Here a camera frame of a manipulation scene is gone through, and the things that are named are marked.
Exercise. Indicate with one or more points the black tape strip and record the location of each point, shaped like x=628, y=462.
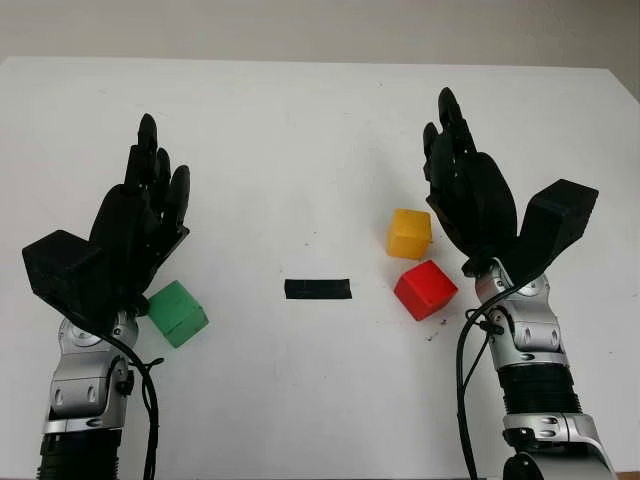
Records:
x=317, y=290

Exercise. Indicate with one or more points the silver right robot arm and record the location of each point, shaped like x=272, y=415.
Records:
x=530, y=325

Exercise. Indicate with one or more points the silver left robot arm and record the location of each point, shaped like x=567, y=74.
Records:
x=80, y=380

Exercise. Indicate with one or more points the yellow wooden block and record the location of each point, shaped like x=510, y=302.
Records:
x=407, y=232

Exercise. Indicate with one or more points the red wooden block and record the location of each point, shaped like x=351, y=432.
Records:
x=425, y=290

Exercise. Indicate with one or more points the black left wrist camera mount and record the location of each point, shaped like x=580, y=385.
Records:
x=55, y=265

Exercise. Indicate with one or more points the green wooden block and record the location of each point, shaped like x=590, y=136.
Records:
x=175, y=315

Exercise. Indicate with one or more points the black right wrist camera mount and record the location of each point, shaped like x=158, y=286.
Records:
x=555, y=220

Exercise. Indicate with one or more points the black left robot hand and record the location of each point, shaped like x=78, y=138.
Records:
x=125, y=225

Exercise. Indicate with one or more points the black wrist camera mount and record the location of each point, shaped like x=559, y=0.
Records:
x=555, y=220
x=55, y=265

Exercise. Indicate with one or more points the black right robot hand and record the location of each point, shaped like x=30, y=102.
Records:
x=480, y=200

